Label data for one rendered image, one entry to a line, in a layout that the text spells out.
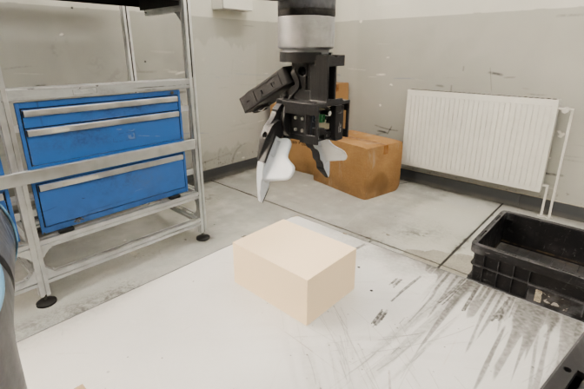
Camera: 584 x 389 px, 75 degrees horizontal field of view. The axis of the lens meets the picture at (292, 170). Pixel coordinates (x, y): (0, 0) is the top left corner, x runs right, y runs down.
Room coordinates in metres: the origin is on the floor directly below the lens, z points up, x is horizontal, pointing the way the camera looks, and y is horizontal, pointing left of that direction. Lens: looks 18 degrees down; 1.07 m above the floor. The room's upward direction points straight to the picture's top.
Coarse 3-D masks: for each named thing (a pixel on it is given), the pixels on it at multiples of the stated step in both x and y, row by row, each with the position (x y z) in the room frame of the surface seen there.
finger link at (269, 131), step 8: (272, 112) 0.52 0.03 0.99; (272, 120) 0.51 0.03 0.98; (264, 128) 0.51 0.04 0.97; (272, 128) 0.50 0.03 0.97; (280, 128) 0.51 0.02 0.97; (264, 136) 0.50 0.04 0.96; (272, 136) 0.50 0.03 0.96; (280, 136) 0.51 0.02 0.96; (264, 144) 0.50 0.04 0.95; (272, 144) 0.50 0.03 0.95; (264, 152) 0.50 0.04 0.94; (264, 160) 0.49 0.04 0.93
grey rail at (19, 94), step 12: (72, 84) 1.68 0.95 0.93; (84, 84) 1.69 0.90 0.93; (96, 84) 1.68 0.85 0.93; (108, 84) 1.71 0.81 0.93; (120, 84) 1.75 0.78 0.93; (132, 84) 1.80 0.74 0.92; (144, 84) 1.84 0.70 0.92; (156, 84) 1.88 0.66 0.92; (168, 84) 1.93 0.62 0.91; (180, 84) 1.98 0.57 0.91; (0, 96) 1.42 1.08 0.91; (12, 96) 1.45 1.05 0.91; (24, 96) 1.48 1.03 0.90; (36, 96) 1.51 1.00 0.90; (48, 96) 1.54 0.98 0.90; (60, 96) 1.57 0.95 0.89; (72, 96) 1.60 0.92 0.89
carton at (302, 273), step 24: (240, 240) 0.56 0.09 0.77; (264, 240) 0.56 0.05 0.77; (288, 240) 0.56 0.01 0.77; (312, 240) 0.56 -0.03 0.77; (240, 264) 0.54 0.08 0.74; (264, 264) 0.50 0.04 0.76; (288, 264) 0.49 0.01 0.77; (312, 264) 0.49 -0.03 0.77; (336, 264) 0.50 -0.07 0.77; (264, 288) 0.51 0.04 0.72; (288, 288) 0.47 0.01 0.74; (312, 288) 0.46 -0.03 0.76; (336, 288) 0.50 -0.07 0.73; (288, 312) 0.47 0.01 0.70; (312, 312) 0.46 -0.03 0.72
